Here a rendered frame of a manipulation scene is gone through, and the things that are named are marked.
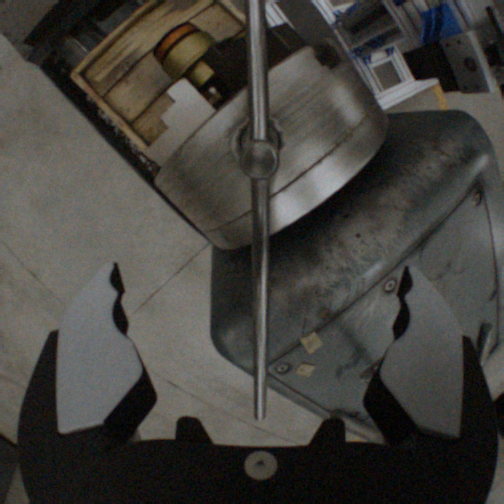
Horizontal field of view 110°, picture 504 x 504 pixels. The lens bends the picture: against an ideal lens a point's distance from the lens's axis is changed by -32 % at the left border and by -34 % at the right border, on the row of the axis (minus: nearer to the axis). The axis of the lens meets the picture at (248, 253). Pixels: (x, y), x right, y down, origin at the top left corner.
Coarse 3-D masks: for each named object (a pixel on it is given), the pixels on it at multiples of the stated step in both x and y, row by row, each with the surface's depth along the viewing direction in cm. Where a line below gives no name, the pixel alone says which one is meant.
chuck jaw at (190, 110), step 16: (176, 96) 29; (192, 96) 30; (176, 112) 30; (192, 112) 30; (208, 112) 31; (176, 128) 31; (192, 128) 31; (160, 144) 31; (176, 144) 32; (160, 160) 32
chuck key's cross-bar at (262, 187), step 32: (256, 0) 10; (256, 32) 11; (256, 64) 12; (256, 96) 13; (256, 128) 14; (256, 192) 16; (256, 224) 17; (256, 256) 18; (256, 288) 18; (256, 320) 19; (256, 352) 20; (256, 384) 21; (256, 416) 22
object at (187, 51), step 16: (176, 32) 24; (192, 32) 25; (160, 48) 26; (176, 48) 25; (192, 48) 25; (160, 64) 29; (176, 64) 27; (192, 64) 26; (176, 80) 28; (192, 80) 29; (208, 80) 28
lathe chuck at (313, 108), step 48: (336, 48) 21; (240, 96) 19; (288, 96) 19; (336, 96) 20; (192, 144) 22; (240, 144) 21; (288, 144) 21; (336, 144) 21; (192, 192) 26; (240, 192) 24
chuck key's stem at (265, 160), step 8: (248, 144) 13; (256, 144) 13; (264, 144) 13; (272, 144) 14; (248, 152) 13; (256, 152) 13; (264, 152) 13; (272, 152) 13; (240, 160) 14; (248, 160) 13; (256, 160) 13; (264, 160) 13; (272, 160) 13; (248, 168) 14; (256, 168) 14; (264, 168) 14; (272, 168) 14; (248, 176) 14; (256, 176) 14; (264, 176) 14
